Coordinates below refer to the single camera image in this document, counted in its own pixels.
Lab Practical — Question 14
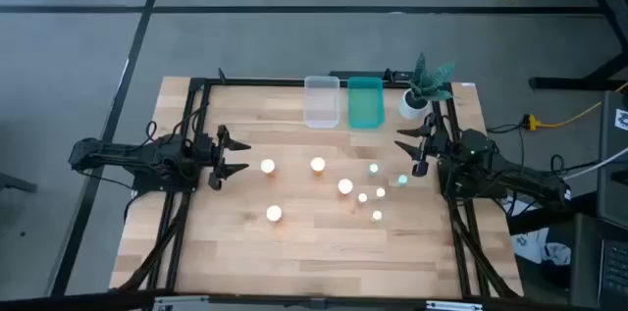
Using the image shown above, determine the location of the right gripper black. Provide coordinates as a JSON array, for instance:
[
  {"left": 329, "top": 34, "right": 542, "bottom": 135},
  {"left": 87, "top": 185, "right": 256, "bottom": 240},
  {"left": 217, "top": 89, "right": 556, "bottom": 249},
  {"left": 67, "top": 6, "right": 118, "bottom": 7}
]
[{"left": 393, "top": 112, "right": 451, "bottom": 179}]

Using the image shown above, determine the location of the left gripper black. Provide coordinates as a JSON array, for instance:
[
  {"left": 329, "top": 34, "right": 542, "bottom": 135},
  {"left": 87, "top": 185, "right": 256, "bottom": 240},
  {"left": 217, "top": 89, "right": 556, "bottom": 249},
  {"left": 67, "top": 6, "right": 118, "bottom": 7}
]
[{"left": 194, "top": 124, "right": 253, "bottom": 191}]

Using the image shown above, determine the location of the green plastic bin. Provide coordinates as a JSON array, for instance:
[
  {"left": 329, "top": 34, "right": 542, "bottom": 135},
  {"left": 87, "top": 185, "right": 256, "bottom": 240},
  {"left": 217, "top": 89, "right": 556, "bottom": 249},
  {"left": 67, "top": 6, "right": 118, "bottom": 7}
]
[{"left": 346, "top": 76, "right": 386, "bottom": 130}]

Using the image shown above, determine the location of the clear plastic bin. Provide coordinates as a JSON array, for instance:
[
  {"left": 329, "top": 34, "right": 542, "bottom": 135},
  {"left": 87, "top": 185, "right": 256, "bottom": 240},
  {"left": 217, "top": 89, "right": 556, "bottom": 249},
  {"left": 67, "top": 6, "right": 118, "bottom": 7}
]
[{"left": 303, "top": 75, "right": 342, "bottom": 130}]

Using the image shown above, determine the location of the white plant pot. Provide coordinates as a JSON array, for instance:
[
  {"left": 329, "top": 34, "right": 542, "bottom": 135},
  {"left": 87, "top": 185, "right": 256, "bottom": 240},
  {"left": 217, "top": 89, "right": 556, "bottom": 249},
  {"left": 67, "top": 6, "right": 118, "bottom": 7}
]
[{"left": 397, "top": 87, "right": 433, "bottom": 122}]

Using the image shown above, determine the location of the green leafy plant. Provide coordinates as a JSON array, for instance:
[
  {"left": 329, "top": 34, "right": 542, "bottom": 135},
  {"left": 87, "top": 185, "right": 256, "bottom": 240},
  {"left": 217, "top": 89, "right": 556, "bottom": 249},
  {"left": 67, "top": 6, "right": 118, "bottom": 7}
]
[{"left": 408, "top": 52, "right": 456, "bottom": 104}]

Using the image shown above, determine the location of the white crumpled cloth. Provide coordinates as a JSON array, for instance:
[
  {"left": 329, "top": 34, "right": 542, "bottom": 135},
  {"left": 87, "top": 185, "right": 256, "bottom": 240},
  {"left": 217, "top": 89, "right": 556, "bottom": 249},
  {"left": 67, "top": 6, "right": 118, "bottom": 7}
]
[{"left": 509, "top": 227, "right": 573, "bottom": 266}]

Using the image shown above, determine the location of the black beam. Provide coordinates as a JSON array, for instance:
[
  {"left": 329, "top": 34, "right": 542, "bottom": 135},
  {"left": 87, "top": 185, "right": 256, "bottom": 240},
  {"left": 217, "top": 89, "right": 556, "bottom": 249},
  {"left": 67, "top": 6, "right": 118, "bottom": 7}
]
[{"left": 0, "top": 288, "right": 526, "bottom": 311}]

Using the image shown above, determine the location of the grey cabinet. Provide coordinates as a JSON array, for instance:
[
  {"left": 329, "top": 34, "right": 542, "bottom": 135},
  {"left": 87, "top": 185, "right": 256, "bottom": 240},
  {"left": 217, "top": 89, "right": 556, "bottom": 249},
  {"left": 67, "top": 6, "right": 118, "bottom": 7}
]
[{"left": 596, "top": 89, "right": 628, "bottom": 229}]

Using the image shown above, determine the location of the black box with keypad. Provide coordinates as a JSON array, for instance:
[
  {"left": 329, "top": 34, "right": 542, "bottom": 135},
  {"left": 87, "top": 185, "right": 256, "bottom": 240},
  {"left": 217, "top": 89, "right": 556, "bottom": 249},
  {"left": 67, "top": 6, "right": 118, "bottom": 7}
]
[{"left": 571, "top": 212, "right": 628, "bottom": 310}]

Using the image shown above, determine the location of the grey chair leg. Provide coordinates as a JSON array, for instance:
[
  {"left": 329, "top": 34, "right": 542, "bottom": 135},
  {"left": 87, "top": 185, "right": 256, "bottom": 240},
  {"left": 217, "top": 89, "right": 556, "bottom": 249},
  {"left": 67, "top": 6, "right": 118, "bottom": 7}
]
[{"left": 0, "top": 172, "right": 38, "bottom": 193}]

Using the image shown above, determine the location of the black aluminium table frame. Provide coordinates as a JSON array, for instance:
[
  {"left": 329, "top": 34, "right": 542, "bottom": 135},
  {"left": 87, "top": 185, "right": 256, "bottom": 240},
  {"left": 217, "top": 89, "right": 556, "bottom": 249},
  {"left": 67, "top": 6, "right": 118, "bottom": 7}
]
[{"left": 115, "top": 68, "right": 521, "bottom": 300}]

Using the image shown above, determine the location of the black power cable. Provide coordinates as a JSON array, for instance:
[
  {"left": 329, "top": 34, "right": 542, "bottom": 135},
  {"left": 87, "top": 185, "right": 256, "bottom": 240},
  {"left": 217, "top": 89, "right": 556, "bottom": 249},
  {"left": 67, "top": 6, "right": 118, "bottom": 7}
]
[{"left": 485, "top": 123, "right": 529, "bottom": 175}]

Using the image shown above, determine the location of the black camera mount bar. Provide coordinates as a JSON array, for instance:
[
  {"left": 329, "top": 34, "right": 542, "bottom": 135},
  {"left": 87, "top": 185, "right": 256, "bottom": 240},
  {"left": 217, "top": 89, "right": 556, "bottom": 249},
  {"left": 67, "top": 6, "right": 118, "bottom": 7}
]
[{"left": 327, "top": 68, "right": 417, "bottom": 82}]

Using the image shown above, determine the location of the black desk leg frame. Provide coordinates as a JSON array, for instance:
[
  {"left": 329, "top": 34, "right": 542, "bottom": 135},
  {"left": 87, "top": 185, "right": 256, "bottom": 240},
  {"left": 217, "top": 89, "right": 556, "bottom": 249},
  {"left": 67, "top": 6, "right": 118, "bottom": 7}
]
[{"left": 528, "top": 0, "right": 628, "bottom": 91}]

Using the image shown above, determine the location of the silver bracket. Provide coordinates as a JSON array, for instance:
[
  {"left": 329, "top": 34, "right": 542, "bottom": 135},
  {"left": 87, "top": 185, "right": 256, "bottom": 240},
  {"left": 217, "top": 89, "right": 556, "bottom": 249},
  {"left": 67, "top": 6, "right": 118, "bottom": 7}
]
[
  {"left": 151, "top": 294, "right": 212, "bottom": 311},
  {"left": 425, "top": 299, "right": 485, "bottom": 311}
]

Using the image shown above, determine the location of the yellow extension cable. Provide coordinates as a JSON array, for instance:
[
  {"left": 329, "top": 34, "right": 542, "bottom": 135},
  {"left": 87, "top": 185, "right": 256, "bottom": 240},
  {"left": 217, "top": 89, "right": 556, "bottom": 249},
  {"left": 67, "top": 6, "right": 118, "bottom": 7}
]
[{"left": 537, "top": 80, "right": 628, "bottom": 130}]

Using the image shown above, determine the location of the white cable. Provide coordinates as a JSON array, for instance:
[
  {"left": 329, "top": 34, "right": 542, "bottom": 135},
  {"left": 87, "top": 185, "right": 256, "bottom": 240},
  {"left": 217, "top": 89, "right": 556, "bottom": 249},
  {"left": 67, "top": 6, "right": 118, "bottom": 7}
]
[{"left": 562, "top": 146, "right": 628, "bottom": 182}]

